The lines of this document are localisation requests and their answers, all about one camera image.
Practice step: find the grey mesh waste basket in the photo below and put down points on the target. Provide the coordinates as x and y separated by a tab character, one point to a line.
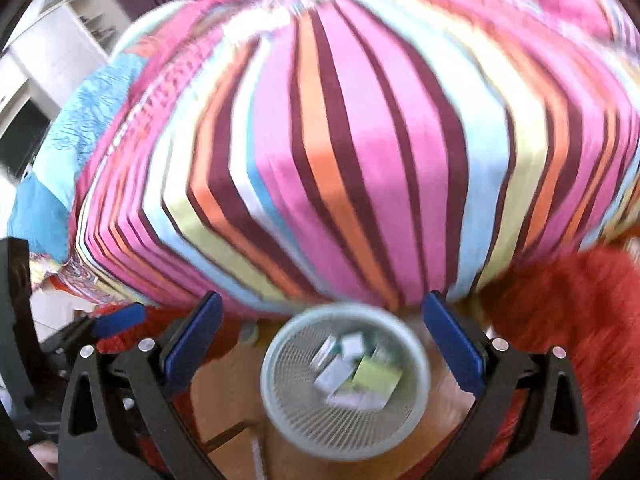
300	435

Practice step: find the striped bed sheet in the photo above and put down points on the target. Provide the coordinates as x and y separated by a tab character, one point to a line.
375	135

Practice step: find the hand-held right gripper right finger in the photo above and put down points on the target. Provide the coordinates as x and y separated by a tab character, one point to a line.
452	347

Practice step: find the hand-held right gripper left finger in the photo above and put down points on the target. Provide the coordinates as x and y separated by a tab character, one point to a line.
195	342

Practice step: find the silver white cardboard box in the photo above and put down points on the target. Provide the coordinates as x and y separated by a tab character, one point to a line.
334	377

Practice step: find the lime green cardboard box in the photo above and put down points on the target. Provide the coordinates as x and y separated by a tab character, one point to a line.
377	379

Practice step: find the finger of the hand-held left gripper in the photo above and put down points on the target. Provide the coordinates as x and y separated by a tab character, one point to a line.
120	319

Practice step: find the white cabinet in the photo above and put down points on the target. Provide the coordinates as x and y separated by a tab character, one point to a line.
55	55

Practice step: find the blue patterned blanket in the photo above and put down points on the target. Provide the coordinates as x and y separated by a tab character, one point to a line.
85	125

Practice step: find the red fluffy rug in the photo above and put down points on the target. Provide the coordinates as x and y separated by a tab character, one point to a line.
575	310

